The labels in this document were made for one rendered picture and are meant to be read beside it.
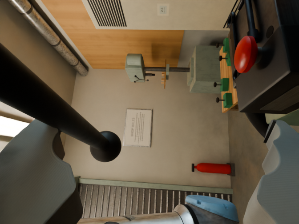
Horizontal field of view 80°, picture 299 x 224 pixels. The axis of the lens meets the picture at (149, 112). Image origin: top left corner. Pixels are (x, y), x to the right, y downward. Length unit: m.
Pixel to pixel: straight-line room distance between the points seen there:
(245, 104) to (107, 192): 2.98
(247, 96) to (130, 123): 2.90
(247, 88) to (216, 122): 2.98
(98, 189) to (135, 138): 0.97
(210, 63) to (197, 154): 1.43
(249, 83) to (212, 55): 2.26
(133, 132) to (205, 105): 1.30
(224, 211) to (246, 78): 0.45
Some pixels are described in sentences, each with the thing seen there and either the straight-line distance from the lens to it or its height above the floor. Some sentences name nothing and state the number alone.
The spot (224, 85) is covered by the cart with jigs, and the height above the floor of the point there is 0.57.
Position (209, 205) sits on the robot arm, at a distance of 0.58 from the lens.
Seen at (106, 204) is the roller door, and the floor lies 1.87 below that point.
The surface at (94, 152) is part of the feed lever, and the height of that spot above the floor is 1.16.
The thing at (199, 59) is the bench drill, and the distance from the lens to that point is 2.39.
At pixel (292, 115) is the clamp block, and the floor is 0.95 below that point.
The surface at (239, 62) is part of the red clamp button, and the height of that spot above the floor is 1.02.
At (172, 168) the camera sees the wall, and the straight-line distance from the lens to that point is 2.99.
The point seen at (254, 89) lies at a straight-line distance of 0.18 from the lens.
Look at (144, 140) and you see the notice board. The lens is 2.99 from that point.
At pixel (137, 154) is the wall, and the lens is 3.01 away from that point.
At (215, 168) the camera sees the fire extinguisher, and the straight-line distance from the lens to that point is 2.93.
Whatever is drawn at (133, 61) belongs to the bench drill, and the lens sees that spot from 2.24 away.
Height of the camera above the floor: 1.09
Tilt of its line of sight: 4 degrees up
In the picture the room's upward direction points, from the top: 88 degrees counter-clockwise
